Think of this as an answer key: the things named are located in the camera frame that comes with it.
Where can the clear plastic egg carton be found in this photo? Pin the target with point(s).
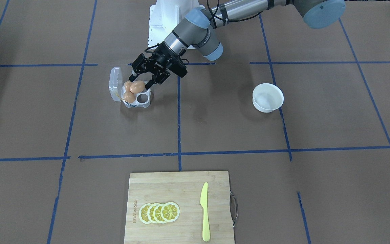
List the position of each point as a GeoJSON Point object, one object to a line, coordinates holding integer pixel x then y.
{"type": "Point", "coordinates": [116, 90]}

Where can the white round bowl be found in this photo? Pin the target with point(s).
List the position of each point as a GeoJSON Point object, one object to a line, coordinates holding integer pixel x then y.
{"type": "Point", "coordinates": [267, 97]}

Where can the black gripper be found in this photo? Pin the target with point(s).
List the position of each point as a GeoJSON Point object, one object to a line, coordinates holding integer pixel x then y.
{"type": "Point", "coordinates": [158, 61]}

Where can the brown egg from bowl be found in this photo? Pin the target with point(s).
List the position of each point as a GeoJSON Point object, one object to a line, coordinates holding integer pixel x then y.
{"type": "Point", "coordinates": [137, 87]}

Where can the brown egg carton slot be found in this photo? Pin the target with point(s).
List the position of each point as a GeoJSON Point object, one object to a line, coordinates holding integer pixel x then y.
{"type": "Point", "coordinates": [129, 97]}
{"type": "Point", "coordinates": [127, 86]}

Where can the brown egg rear carton slot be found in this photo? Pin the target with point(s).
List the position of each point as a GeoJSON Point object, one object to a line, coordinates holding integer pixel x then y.
{"type": "Point", "coordinates": [127, 86]}

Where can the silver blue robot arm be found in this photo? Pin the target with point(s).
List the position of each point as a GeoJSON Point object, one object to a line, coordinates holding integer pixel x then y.
{"type": "Point", "coordinates": [197, 29]}

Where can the bamboo cutting board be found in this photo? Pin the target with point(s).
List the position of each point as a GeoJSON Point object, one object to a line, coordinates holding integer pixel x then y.
{"type": "Point", "coordinates": [188, 207]}

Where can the yellow plastic knife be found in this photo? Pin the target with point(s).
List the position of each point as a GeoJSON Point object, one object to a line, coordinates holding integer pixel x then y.
{"type": "Point", "coordinates": [206, 236]}

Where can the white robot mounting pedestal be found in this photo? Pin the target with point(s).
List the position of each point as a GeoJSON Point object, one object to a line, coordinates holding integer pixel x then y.
{"type": "Point", "coordinates": [165, 16]}

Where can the brown egg front carton slot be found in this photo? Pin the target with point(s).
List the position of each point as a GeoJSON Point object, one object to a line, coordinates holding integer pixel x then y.
{"type": "Point", "coordinates": [129, 97]}

